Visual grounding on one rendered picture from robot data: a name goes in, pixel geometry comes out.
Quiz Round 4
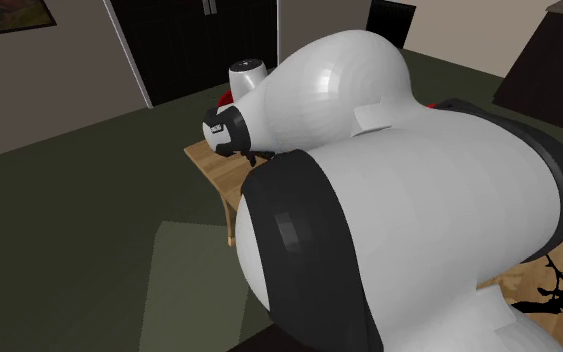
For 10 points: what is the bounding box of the wooden table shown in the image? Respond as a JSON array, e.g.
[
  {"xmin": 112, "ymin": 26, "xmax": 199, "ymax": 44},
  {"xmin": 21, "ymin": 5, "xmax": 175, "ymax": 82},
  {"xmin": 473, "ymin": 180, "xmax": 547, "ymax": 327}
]
[{"xmin": 183, "ymin": 138, "xmax": 563, "ymax": 352}]

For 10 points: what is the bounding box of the small red object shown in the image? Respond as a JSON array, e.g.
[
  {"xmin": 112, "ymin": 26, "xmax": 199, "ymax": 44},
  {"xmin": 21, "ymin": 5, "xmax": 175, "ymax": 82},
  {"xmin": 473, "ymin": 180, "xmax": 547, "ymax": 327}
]
[{"xmin": 216, "ymin": 89, "xmax": 236, "ymax": 109}]

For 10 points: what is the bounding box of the white cylindrical appliance black top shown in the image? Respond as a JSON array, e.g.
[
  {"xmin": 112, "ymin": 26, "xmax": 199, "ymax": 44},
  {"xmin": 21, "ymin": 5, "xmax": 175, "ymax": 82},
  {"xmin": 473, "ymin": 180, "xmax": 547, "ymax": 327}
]
[{"xmin": 227, "ymin": 58, "xmax": 269, "ymax": 104}]

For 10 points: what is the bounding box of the dark double-door cabinet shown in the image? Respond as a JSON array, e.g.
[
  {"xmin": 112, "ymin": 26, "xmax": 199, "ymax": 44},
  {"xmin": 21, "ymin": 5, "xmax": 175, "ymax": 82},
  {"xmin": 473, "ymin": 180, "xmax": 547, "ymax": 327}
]
[{"xmin": 109, "ymin": 0, "xmax": 280, "ymax": 109}]

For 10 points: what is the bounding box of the dark cabinet with pale top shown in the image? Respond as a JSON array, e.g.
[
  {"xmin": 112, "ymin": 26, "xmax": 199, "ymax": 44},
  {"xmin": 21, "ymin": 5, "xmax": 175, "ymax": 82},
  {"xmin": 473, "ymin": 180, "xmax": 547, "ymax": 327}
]
[{"xmin": 491, "ymin": 0, "xmax": 563, "ymax": 139}]

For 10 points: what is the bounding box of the black branch-shaped object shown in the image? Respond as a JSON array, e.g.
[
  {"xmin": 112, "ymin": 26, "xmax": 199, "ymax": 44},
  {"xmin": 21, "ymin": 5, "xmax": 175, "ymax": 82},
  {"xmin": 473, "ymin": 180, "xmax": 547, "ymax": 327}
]
[{"xmin": 510, "ymin": 253, "xmax": 563, "ymax": 339}]

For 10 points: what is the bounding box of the framed wall picture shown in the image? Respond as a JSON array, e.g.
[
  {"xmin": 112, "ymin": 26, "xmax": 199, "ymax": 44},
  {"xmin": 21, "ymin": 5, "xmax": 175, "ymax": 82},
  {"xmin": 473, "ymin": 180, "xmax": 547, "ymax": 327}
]
[{"xmin": 0, "ymin": 0, "xmax": 58, "ymax": 40}]

